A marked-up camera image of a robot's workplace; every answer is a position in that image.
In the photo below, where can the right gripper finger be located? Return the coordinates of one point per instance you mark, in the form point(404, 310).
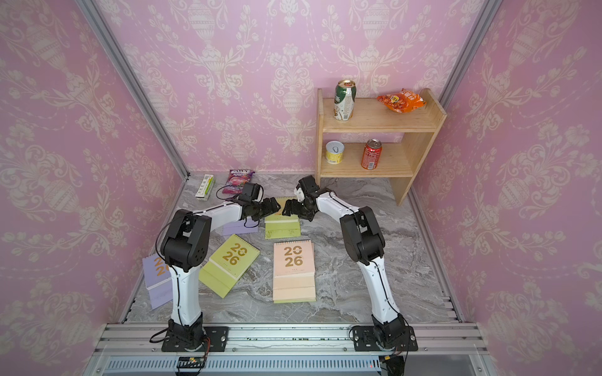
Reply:
point(292, 203)
point(291, 210)

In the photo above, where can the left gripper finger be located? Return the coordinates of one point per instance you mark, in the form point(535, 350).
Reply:
point(270, 203)
point(266, 213)

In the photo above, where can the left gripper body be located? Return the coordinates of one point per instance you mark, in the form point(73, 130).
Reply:
point(259, 209)

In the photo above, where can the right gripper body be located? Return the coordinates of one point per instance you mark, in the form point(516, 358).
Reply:
point(305, 211)

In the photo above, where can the green calendar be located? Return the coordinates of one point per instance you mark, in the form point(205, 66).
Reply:
point(293, 301)
point(278, 226)
point(227, 265)

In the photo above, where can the pink calendar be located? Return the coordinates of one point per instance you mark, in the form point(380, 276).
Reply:
point(294, 270)

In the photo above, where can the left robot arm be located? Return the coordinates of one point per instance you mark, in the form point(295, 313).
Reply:
point(183, 245)

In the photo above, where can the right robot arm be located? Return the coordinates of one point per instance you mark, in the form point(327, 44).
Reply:
point(364, 243)

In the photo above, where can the purple candy bag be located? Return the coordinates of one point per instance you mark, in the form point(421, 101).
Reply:
point(236, 180)

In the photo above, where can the purple calendar at back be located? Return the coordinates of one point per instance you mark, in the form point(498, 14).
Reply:
point(233, 224)

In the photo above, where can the purple calendar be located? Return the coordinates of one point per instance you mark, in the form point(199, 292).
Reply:
point(233, 224)
point(157, 279)

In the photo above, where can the green white gum box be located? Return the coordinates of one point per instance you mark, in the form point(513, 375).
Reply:
point(205, 188)

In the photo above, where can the yellow tin can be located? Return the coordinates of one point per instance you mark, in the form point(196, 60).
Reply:
point(334, 152)

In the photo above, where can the red soda can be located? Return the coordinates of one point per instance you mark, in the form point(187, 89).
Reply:
point(371, 154)

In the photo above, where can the purple calendar front left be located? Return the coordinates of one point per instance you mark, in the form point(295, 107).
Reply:
point(157, 279)

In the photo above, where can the green drink can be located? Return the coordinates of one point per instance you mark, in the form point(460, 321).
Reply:
point(344, 100)

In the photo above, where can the orange snack bag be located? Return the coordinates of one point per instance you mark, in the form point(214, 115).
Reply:
point(402, 102)

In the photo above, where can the small circuit board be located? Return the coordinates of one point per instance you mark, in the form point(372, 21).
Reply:
point(191, 363)

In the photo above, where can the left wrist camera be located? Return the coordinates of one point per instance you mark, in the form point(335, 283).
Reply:
point(261, 190)

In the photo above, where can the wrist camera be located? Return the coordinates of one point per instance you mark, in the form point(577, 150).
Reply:
point(299, 193)
point(261, 190)

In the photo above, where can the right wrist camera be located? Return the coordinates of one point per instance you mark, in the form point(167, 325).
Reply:
point(299, 193)

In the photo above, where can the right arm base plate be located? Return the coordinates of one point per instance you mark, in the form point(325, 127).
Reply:
point(368, 338)

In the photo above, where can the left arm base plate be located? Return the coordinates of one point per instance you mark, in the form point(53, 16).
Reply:
point(214, 339)

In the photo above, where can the aluminium front rail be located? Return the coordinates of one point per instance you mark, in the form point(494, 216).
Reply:
point(293, 349)

